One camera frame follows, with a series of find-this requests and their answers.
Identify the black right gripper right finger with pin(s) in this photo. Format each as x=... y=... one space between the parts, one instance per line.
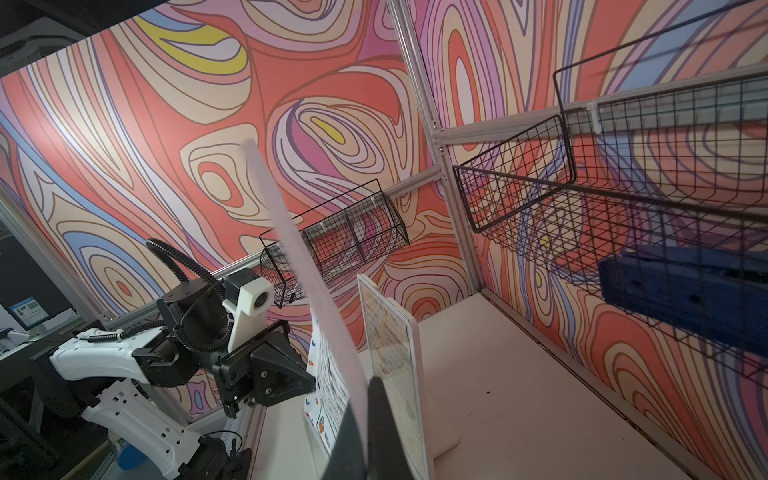
x=386 y=457

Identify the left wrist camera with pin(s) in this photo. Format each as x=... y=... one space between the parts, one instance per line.
x=248 y=297

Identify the black wire basket wall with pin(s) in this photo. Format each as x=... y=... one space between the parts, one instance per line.
x=659 y=140
x=352 y=229

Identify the black wire basket left wall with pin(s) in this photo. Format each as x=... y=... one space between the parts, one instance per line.
x=352 y=229

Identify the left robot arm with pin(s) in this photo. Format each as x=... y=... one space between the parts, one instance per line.
x=206 y=323

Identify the blue stapler in basket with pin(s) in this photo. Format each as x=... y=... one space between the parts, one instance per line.
x=717 y=294

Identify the white board panel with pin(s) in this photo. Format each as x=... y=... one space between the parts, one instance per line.
x=394 y=345

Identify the computer monitor outside cell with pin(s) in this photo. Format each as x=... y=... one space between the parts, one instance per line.
x=29 y=313

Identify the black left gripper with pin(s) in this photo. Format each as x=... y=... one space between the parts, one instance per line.
x=265 y=370

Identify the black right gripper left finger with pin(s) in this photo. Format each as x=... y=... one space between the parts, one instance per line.
x=346 y=461

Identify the hand-drawn colourful menu sheet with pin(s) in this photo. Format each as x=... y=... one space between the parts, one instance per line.
x=338 y=372

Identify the black wire basket back wall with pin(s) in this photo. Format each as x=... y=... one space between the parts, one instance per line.
x=659 y=140

